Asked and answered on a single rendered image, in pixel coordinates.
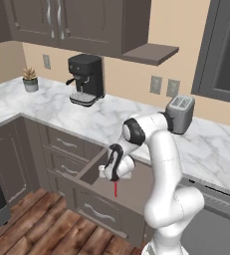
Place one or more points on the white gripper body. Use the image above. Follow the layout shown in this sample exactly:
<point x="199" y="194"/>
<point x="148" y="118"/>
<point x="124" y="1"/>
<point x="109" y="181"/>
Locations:
<point x="105" y="170"/>

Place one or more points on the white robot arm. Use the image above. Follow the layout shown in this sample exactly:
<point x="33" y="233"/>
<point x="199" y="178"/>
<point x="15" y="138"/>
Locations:
<point x="166" y="159"/>

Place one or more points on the red straw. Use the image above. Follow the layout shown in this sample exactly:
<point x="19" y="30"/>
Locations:
<point x="115" y="188"/>

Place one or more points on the open brown drawer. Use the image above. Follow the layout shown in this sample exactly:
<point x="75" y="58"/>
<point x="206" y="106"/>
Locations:
<point x="133" y="196"/>

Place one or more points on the brown drawer front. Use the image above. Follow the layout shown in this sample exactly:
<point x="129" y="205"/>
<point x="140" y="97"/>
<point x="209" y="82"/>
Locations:
<point x="65" y="164"/>
<point x="66" y="139"/>

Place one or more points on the silver toaster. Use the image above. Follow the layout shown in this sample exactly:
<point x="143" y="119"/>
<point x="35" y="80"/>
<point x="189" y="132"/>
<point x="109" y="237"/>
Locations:
<point x="181" y="113"/>

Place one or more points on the black coffee machine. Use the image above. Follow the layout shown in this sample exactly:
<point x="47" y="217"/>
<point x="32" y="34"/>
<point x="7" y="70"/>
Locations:
<point x="86" y="74"/>

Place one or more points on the brown lower cupboard door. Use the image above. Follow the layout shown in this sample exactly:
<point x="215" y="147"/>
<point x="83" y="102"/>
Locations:
<point x="7" y="162"/>

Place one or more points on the potted succulent in grey pot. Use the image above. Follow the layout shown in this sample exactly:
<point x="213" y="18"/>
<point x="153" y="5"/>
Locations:
<point x="30" y="81"/>

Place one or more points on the grey dishwasher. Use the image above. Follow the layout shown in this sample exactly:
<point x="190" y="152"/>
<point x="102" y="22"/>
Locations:
<point x="216" y="222"/>

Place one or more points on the grey wall outlet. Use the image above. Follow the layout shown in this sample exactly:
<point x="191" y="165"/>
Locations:
<point x="156" y="85"/>
<point x="46" y="61"/>
<point x="173" y="88"/>

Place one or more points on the brown wall shelf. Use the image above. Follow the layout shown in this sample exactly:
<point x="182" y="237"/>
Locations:
<point x="151" y="53"/>

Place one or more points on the dark grey window frame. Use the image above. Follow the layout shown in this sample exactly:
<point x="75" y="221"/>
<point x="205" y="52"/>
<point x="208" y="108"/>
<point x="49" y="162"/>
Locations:
<point x="206" y="50"/>

